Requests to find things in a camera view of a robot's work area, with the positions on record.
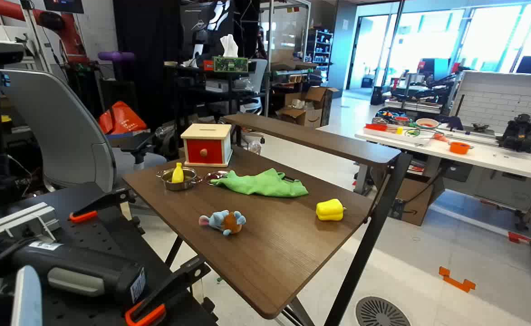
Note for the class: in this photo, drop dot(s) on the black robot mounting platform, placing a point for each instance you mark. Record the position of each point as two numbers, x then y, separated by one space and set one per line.
94 241

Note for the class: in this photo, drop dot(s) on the small silver metal object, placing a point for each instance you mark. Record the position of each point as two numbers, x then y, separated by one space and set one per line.
216 174

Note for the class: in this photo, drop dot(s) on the orange bag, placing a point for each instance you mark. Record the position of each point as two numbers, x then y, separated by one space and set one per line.
119 118

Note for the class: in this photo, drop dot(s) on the brown side table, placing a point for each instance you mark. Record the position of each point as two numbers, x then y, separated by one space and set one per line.
312 138

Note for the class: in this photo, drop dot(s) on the tray of colourful toys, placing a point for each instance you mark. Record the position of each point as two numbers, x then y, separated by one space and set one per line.
400 129

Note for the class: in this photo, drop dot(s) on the large cardboard box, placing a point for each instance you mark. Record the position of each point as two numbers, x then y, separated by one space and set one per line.
297 114

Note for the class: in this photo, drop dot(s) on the wooden box with red drawer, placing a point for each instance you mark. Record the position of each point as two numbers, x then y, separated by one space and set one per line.
205 150

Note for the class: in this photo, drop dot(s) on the blue plush toy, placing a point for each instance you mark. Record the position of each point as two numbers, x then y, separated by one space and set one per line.
219 219

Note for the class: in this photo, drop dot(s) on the green box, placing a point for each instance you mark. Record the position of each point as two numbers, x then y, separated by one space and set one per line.
230 63

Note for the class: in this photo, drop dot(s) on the cardboard box under table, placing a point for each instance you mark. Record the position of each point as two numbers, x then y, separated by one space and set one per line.
413 201

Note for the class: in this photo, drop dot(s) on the white tissue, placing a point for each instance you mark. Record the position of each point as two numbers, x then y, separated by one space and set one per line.
228 45

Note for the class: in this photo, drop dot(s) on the grey shell chair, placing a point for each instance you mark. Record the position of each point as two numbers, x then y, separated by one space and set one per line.
65 132

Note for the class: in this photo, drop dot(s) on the round floor drain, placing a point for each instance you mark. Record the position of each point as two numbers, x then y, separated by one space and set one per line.
380 311

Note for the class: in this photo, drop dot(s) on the red robot arm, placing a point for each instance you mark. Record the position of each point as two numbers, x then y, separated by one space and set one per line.
11 9

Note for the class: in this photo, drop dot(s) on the black control box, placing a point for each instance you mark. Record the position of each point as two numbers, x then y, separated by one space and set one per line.
94 264

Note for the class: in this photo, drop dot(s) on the small cardboard box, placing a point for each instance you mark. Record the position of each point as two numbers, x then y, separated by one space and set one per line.
315 94

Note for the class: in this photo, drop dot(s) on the small metal pot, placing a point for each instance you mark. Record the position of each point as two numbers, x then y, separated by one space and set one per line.
188 181

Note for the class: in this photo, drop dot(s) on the purple object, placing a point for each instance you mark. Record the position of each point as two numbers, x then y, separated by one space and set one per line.
116 56

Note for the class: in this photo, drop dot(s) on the white cylinder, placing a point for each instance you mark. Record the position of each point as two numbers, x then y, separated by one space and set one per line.
25 299

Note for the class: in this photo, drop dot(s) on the green cloth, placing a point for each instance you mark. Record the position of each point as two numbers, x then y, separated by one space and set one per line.
257 183

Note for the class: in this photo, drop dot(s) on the yellow toy banana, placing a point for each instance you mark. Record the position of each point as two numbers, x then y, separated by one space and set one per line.
177 174

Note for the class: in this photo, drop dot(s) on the white work table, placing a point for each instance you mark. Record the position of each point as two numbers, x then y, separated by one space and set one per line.
493 156

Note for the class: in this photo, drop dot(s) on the black storage shelf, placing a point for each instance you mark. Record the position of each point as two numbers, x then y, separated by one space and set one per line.
216 90

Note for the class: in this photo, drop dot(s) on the yellow toy bell pepper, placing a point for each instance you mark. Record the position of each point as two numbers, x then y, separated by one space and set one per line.
330 208

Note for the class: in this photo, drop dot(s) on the orange bowl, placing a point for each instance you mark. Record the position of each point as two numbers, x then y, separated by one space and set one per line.
458 147

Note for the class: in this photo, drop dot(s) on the black machine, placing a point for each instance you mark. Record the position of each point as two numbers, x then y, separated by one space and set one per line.
516 132

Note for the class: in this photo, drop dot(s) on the white partition panel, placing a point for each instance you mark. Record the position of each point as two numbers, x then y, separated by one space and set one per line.
500 96

